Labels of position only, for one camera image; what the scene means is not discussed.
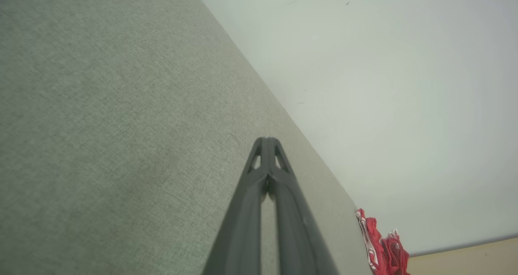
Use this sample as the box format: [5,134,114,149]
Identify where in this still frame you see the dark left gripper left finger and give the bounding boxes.
[202,137,268,275]

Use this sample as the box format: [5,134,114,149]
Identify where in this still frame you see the red Bulls basketball jersey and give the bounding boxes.
[355,209,410,275]

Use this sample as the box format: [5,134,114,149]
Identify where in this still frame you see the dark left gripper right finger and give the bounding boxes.
[267,137,340,275]

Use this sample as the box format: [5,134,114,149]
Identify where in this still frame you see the grey fabric sofa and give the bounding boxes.
[0,0,373,275]

